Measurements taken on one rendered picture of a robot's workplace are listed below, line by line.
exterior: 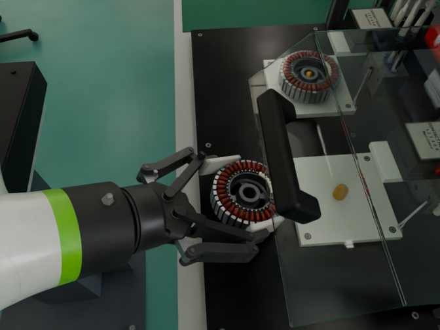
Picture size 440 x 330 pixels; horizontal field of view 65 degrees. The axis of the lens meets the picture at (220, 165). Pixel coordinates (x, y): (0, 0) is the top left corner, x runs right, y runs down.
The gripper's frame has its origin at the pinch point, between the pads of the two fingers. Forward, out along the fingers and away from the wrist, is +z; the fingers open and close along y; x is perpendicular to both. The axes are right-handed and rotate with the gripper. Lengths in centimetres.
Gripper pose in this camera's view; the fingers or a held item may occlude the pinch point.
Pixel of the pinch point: (247, 193)
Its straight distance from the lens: 51.8
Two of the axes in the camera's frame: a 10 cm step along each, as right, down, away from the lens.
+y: 5.0, 7.4, -4.5
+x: 4.4, -6.6, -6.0
